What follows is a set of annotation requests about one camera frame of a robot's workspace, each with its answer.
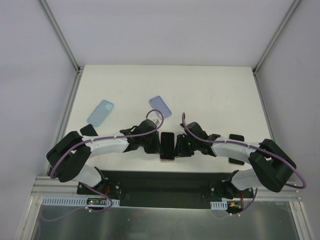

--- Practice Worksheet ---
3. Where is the black phone pink edge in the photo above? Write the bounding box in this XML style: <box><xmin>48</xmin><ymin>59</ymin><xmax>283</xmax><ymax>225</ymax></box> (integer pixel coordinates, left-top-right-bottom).
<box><xmin>160</xmin><ymin>132</ymin><xmax>175</xmax><ymax>155</ymax></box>

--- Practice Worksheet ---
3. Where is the beige clear phone case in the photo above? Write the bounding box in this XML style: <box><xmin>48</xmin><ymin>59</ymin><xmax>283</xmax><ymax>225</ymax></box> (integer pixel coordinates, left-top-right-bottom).
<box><xmin>160</xmin><ymin>154</ymin><xmax>175</xmax><ymax>163</ymax></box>

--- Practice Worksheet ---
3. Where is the lavender phone case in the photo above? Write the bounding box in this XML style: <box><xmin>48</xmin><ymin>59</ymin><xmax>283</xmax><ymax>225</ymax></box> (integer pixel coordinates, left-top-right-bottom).
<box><xmin>148</xmin><ymin>95</ymin><xmax>172</xmax><ymax>119</ymax></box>

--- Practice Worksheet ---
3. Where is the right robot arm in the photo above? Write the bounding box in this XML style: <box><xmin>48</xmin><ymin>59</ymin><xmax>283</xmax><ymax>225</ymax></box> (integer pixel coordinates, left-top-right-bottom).
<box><xmin>181</xmin><ymin>122</ymin><xmax>297</xmax><ymax>199</ymax></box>

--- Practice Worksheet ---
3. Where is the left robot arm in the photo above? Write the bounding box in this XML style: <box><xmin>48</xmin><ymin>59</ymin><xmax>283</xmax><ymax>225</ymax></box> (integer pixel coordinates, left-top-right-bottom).
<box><xmin>46</xmin><ymin>119</ymin><xmax>160</xmax><ymax>195</ymax></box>

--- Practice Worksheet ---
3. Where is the black phone on right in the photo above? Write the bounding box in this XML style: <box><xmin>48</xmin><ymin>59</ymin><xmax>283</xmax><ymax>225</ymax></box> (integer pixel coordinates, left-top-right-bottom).
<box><xmin>228</xmin><ymin>133</ymin><xmax>245</xmax><ymax>166</ymax></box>

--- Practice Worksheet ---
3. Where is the light blue phone case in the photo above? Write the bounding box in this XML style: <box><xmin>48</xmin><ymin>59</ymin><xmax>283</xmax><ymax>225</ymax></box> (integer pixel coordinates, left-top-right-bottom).
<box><xmin>87</xmin><ymin>100</ymin><xmax>114</xmax><ymax>127</ymax></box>

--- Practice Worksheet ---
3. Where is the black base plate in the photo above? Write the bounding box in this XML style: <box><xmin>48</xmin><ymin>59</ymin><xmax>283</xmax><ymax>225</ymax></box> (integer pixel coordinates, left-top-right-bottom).
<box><xmin>76</xmin><ymin>169</ymin><xmax>287</xmax><ymax>208</ymax></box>

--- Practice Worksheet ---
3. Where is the right white cable duct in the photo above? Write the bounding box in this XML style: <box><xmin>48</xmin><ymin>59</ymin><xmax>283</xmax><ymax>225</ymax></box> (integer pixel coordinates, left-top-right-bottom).
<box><xmin>209</xmin><ymin>200</ymin><xmax>244</xmax><ymax>211</ymax></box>

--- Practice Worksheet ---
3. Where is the white cable duct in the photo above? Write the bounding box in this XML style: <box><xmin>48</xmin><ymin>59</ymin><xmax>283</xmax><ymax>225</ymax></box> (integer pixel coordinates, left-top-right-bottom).
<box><xmin>42</xmin><ymin>196</ymin><xmax>120</xmax><ymax>208</ymax></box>
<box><xmin>209</xmin><ymin>200</ymin><xmax>244</xmax><ymax>211</ymax></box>

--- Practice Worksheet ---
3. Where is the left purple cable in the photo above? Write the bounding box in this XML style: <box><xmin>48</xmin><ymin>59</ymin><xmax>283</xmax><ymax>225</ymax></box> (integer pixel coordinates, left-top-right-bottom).
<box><xmin>49</xmin><ymin>109</ymin><xmax>165</xmax><ymax>213</ymax></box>

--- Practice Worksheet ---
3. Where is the aluminium rail right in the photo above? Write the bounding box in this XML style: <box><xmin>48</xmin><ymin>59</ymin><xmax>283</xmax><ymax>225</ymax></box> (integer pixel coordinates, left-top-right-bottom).
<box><xmin>252</xmin><ymin>180</ymin><xmax>301</xmax><ymax>201</ymax></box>

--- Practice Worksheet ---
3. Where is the left white cable duct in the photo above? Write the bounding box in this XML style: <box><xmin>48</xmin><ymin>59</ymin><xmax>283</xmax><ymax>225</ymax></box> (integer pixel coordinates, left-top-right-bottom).
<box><xmin>42</xmin><ymin>196</ymin><xmax>120</xmax><ymax>208</ymax></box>

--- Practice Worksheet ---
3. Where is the left aluminium frame post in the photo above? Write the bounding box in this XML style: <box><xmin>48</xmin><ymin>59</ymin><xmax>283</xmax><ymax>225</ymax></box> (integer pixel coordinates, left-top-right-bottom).
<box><xmin>37</xmin><ymin>0</ymin><xmax>82</xmax><ymax>73</ymax></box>

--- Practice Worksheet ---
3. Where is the aluminium frame post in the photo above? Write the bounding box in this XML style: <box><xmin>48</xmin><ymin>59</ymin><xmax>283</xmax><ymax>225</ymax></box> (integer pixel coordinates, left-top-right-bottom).
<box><xmin>252</xmin><ymin>0</ymin><xmax>303</xmax><ymax>76</ymax></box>
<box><xmin>37</xmin><ymin>0</ymin><xmax>82</xmax><ymax>73</ymax></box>

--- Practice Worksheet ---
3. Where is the right aluminium frame post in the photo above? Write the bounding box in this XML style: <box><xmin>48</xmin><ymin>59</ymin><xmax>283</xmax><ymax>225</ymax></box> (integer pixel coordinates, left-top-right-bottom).
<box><xmin>252</xmin><ymin>0</ymin><xmax>303</xmax><ymax>76</ymax></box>

